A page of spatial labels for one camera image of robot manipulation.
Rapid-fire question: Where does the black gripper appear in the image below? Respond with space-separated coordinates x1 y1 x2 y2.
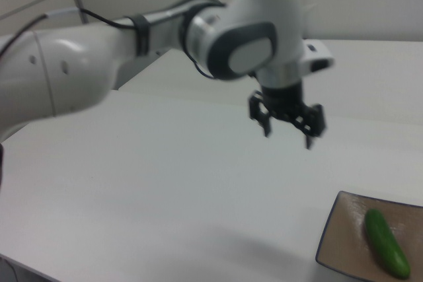
247 80 328 151

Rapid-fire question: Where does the green cucumber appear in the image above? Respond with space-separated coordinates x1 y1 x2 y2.
364 208 412 279

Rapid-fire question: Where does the brown square ceramic plate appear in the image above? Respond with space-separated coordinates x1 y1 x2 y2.
314 190 423 282

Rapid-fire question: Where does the black strap around arm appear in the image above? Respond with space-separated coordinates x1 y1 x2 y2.
127 13 152 57

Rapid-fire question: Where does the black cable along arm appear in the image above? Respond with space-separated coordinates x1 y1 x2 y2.
0 8 216 81

